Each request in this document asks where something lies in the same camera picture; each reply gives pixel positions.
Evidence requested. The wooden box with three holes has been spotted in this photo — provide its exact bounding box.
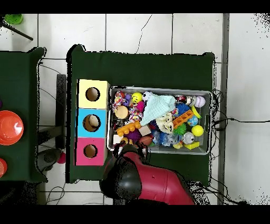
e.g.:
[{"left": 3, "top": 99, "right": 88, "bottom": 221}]
[{"left": 75, "top": 79, "right": 111, "bottom": 166}]

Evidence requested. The cream cloth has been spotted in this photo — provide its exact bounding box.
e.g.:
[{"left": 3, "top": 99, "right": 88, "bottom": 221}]
[{"left": 155, "top": 112, "right": 175, "bottom": 134}]

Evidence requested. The brown toy football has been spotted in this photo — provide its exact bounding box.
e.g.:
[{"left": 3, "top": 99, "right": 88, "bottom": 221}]
[{"left": 138, "top": 135, "right": 153, "bottom": 147}]

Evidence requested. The orange studded toy brick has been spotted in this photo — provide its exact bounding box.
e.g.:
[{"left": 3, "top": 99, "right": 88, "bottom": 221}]
[{"left": 115, "top": 120, "right": 141, "bottom": 137}]

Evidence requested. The yellow smiley ball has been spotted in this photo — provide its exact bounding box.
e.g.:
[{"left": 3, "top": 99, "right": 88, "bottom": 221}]
[{"left": 131, "top": 92, "right": 143, "bottom": 104}]

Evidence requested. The shallow wire mesh bin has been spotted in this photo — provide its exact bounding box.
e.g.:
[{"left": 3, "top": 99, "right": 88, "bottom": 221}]
[{"left": 106, "top": 85, "right": 213, "bottom": 155}]

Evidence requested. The mint green knitted cloth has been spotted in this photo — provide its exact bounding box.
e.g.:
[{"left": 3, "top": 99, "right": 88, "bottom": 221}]
[{"left": 140, "top": 93, "right": 176, "bottom": 127}]

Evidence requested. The black and white soccer ball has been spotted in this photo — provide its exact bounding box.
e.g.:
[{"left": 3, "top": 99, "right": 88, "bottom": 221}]
[{"left": 142, "top": 91, "right": 154, "bottom": 102}]

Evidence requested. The black rod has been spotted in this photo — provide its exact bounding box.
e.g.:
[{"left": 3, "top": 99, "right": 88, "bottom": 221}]
[{"left": 0, "top": 21, "right": 34, "bottom": 41}]

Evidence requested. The large orange bowl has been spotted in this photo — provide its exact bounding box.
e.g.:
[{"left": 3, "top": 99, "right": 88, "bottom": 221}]
[{"left": 0, "top": 110, "right": 24, "bottom": 146}]

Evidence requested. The red ball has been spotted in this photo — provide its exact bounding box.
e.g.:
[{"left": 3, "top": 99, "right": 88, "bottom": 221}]
[{"left": 56, "top": 152, "right": 66, "bottom": 165}]

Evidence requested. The black cable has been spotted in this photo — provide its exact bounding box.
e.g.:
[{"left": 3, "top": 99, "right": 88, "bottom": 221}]
[{"left": 213, "top": 117, "right": 270, "bottom": 130}]

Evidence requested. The plain yellow ball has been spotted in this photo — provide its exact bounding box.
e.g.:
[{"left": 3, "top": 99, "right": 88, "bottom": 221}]
[{"left": 191, "top": 125, "right": 205, "bottom": 137}]

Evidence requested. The green cup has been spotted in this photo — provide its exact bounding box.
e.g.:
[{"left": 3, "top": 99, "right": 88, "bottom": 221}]
[{"left": 4, "top": 14, "right": 24, "bottom": 25}]

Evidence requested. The small orange bowl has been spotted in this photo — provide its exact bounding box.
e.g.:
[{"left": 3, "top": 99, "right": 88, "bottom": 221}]
[{"left": 0, "top": 157, "right": 8, "bottom": 179}]

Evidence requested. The grey rounded object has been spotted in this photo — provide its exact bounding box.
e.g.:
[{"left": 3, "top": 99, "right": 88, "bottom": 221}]
[{"left": 36, "top": 148, "right": 62, "bottom": 172}]

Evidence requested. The purple spiky ball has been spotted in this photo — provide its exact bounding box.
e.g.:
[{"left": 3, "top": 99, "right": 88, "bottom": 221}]
[{"left": 125, "top": 128, "right": 142, "bottom": 143}]

